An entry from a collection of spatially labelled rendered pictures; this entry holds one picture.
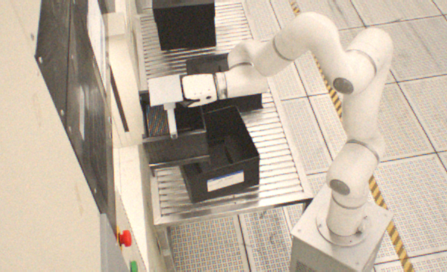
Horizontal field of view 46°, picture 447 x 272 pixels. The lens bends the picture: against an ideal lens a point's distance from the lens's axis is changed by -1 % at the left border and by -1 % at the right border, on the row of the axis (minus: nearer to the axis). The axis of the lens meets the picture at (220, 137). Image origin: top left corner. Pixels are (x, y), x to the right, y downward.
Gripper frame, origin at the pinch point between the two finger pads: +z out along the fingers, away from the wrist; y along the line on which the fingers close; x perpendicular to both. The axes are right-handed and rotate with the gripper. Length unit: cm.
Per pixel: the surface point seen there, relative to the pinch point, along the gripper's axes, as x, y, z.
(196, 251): -125, 13, 1
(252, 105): -46, 33, -33
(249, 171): -39.2, -6.1, -24.6
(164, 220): -49, -14, 9
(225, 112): -33.8, 20.5, -20.0
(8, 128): 75, -81, 15
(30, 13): 73, -56, 15
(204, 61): -39, 58, -17
